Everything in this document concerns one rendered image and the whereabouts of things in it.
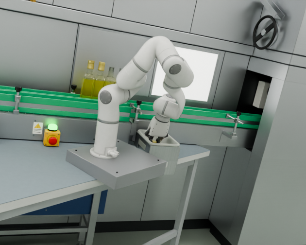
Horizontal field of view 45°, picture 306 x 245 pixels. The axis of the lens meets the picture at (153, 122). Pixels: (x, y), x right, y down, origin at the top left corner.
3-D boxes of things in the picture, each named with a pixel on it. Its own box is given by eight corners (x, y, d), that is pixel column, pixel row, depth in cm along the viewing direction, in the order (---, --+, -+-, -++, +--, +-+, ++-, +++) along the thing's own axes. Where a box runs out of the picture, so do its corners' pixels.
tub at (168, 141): (161, 145, 210) (164, 131, 208) (178, 160, 190) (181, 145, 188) (133, 143, 203) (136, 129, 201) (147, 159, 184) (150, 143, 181)
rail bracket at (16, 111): (20, 113, 174) (23, 86, 171) (20, 118, 168) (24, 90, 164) (11, 113, 173) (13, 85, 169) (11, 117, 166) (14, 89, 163)
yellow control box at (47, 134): (57, 142, 183) (59, 128, 181) (59, 148, 176) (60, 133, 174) (42, 141, 180) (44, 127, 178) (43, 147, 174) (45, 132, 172)
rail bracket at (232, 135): (224, 141, 234) (232, 107, 229) (238, 150, 219) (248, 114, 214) (217, 140, 232) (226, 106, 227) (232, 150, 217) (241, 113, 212)
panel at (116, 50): (206, 102, 243) (218, 51, 235) (208, 104, 241) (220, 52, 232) (70, 86, 208) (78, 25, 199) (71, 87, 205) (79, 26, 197)
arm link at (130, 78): (128, 56, 146) (144, 55, 161) (92, 96, 156) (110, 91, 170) (143, 74, 145) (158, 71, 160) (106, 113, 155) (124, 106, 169)
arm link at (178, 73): (144, 77, 162) (157, 101, 154) (154, 38, 147) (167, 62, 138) (178, 73, 168) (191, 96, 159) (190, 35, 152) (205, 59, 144)
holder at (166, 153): (158, 143, 215) (160, 130, 213) (177, 161, 191) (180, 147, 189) (130, 141, 208) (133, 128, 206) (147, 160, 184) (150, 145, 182)
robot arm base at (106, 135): (127, 158, 163) (132, 125, 159) (105, 163, 154) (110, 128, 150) (106, 146, 173) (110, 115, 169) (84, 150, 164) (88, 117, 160)
